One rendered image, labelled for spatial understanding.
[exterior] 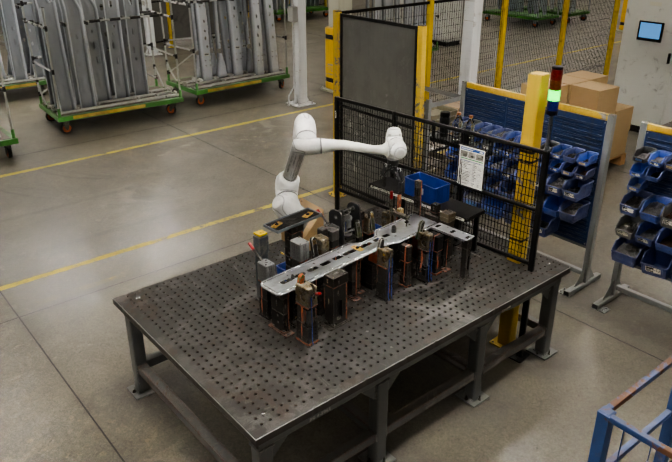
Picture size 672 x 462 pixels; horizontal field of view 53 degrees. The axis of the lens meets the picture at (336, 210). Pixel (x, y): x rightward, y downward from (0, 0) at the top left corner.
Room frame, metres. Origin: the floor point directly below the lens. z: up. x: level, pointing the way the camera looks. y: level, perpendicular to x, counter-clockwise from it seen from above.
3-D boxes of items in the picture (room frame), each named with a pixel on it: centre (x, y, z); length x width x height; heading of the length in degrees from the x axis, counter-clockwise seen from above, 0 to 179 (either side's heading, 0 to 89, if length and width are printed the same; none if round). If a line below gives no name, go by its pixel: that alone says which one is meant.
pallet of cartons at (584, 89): (7.94, -2.92, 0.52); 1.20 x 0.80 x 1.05; 127
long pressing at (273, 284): (3.70, -0.12, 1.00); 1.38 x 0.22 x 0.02; 134
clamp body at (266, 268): (3.43, 0.41, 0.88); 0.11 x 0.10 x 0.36; 44
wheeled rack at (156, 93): (10.08, 3.42, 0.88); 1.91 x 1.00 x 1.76; 127
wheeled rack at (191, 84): (11.64, 1.87, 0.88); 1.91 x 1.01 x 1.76; 132
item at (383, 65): (6.50, -0.40, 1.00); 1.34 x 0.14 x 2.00; 40
